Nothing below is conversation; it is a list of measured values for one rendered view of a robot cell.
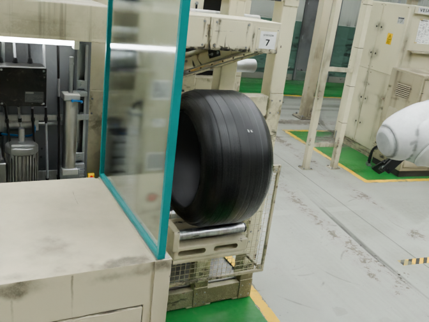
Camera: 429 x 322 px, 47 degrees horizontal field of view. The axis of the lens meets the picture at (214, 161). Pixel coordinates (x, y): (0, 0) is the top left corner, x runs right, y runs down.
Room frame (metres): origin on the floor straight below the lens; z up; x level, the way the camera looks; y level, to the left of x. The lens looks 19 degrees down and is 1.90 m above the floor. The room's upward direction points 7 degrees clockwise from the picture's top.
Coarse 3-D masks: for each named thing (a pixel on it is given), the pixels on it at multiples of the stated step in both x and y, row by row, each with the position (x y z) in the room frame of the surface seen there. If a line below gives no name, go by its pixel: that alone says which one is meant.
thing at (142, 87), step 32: (128, 0) 1.37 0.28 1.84; (160, 0) 1.17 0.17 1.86; (128, 32) 1.36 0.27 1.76; (160, 32) 1.16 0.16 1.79; (128, 64) 1.35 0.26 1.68; (160, 64) 1.14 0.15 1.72; (128, 96) 1.33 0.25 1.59; (160, 96) 1.13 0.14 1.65; (128, 128) 1.31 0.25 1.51; (160, 128) 1.11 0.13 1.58; (128, 160) 1.30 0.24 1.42; (160, 160) 1.10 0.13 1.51; (128, 192) 1.28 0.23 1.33; (160, 192) 1.08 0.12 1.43; (160, 224) 1.05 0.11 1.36; (160, 256) 1.05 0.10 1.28
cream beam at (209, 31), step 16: (192, 16) 2.21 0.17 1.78; (208, 16) 2.25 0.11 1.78; (224, 16) 2.42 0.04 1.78; (192, 32) 2.22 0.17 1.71; (208, 32) 2.26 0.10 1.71; (224, 32) 2.29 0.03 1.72; (240, 32) 2.33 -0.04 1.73; (256, 32) 2.38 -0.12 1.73; (192, 48) 2.22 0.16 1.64; (208, 48) 2.26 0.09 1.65; (224, 48) 2.30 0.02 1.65; (240, 48) 2.34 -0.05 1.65; (256, 48) 2.38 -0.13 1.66
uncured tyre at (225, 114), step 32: (192, 96) 2.04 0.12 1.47; (224, 96) 2.04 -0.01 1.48; (192, 128) 2.35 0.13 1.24; (224, 128) 1.87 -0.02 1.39; (256, 128) 1.94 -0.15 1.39; (192, 160) 2.34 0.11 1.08; (224, 160) 1.81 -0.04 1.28; (256, 160) 1.87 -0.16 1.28; (192, 192) 2.23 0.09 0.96; (224, 192) 1.80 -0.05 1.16; (256, 192) 1.87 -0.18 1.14; (192, 224) 1.94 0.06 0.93
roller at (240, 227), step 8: (224, 224) 2.00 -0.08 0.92; (232, 224) 2.01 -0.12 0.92; (240, 224) 2.02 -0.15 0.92; (184, 232) 1.88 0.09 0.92; (192, 232) 1.90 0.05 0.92; (200, 232) 1.91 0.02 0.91; (208, 232) 1.93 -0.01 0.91; (216, 232) 1.95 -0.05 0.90; (224, 232) 1.97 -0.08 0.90; (232, 232) 1.99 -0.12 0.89; (240, 232) 2.01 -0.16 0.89
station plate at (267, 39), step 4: (264, 32) 2.39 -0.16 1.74; (268, 32) 2.40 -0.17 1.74; (272, 32) 2.41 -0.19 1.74; (276, 32) 2.43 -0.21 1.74; (260, 36) 2.39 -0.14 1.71; (264, 36) 2.40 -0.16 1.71; (268, 36) 2.41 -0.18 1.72; (272, 36) 2.42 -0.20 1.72; (260, 40) 2.39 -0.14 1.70; (264, 40) 2.40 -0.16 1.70; (268, 40) 2.41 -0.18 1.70; (272, 40) 2.42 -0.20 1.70; (260, 44) 2.39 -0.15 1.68; (264, 44) 2.40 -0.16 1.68; (268, 44) 2.41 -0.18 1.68; (272, 44) 2.42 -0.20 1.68; (260, 48) 2.39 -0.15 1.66; (264, 48) 2.40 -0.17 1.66; (268, 48) 2.41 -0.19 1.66; (272, 48) 2.42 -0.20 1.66
